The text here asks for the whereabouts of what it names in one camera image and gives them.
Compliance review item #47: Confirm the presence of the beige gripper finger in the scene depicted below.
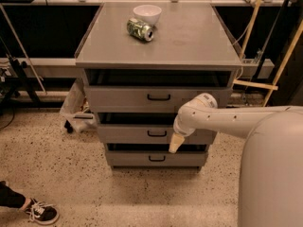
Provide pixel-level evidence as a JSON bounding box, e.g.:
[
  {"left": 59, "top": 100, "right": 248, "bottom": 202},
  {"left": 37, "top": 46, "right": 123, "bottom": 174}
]
[{"left": 169, "top": 132, "right": 185, "bottom": 153}]

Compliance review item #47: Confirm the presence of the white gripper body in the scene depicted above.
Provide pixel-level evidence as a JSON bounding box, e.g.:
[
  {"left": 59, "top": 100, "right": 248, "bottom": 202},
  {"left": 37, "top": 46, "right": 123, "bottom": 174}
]
[{"left": 173, "top": 115, "right": 195, "bottom": 137}]

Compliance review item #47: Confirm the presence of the grey drawer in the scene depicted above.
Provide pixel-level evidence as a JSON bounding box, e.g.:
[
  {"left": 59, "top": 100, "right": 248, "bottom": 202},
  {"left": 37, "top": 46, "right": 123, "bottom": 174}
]
[
  {"left": 84, "top": 86, "right": 231, "bottom": 114},
  {"left": 97, "top": 124, "right": 216, "bottom": 145},
  {"left": 105, "top": 151, "right": 208, "bottom": 167}
]

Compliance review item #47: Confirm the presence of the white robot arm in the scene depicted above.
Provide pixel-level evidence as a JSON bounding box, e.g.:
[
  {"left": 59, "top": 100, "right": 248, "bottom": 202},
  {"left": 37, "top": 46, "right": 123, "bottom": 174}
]
[{"left": 169, "top": 93, "right": 303, "bottom": 227}]

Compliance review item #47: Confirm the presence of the grey bottom drawer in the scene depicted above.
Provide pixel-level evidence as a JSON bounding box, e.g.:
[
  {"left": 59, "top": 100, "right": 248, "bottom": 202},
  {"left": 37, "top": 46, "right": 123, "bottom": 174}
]
[{"left": 105, "top": 151, "right": 208, "bottom": 167}]

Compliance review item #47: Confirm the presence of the grey drawer cabinet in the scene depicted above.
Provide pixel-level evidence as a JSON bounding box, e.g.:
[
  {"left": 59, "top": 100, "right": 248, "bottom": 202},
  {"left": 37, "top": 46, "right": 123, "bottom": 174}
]
[{"left": 74, "top": 1, "right": 243, "bottom": 172}]

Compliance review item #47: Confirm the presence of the grey top drawer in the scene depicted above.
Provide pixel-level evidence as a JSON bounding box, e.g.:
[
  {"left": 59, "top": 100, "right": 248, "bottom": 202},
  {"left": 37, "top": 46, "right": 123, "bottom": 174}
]
[{"left": 84, "top": 86, "right": 231, "bottom": 114}]

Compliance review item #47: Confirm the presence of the crushed green soda can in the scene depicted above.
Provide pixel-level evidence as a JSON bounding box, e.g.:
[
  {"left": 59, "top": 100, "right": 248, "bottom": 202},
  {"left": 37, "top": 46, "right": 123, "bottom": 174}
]
[{"left": 127, "top": 18, "right": 153, "bottom": 42}]

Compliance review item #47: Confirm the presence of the clear plastic bag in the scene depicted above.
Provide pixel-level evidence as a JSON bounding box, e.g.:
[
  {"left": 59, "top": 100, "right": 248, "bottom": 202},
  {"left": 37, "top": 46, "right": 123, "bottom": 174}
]
[{"left": 60, "top": 79, "right": 97, "bottom": 132}]

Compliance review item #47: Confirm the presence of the white bowl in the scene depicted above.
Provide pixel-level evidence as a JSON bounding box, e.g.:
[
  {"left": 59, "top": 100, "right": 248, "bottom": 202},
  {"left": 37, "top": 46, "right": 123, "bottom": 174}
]
[{"left": 133, "top": 5, "right": 162, "bottom": 26}]

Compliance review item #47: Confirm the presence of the black and white sneaker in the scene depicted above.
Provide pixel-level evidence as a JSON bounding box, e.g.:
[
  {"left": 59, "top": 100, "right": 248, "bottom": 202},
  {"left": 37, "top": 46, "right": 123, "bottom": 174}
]
[{"left": 25, "top": 199, "right": 60, "bottom": 225}]

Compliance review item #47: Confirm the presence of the black tripod stand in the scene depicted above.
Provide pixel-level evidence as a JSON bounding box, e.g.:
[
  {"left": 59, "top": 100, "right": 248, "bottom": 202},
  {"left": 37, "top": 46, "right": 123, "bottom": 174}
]
[{"left": 0, "top": 37, "right": 41, "bottom": 106}]

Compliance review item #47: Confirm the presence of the black trouser leg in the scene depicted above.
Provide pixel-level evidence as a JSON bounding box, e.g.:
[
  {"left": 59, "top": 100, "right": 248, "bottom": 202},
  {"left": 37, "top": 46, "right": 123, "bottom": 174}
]
[{"left": 0, "top": 181, "right": 26, "bottom": 208}]

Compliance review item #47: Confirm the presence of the wooden frame stand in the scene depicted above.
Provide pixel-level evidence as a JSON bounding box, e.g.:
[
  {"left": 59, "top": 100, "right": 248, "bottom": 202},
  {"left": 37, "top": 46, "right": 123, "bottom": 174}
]
[{"left": 233, "top": 0, "right": 303, "bottom": 107}]

